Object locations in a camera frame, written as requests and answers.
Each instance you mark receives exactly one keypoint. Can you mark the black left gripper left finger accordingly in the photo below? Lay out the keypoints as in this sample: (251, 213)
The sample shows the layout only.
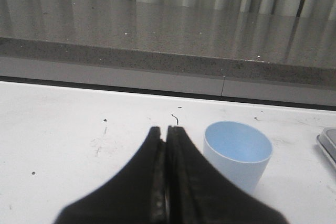
(136, 194)

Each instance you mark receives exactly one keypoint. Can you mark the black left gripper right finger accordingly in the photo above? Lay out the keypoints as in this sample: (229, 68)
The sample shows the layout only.
(198, 193)

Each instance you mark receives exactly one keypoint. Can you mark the light blue plastic cup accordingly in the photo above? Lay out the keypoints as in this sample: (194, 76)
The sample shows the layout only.
(238, 151)

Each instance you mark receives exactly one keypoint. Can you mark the silver electronic kitchen scale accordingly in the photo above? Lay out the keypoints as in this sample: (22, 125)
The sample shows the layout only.
(326, 141)

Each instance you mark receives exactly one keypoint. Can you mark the grey stone counter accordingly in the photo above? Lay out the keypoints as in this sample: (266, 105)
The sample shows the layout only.
(173, 49)

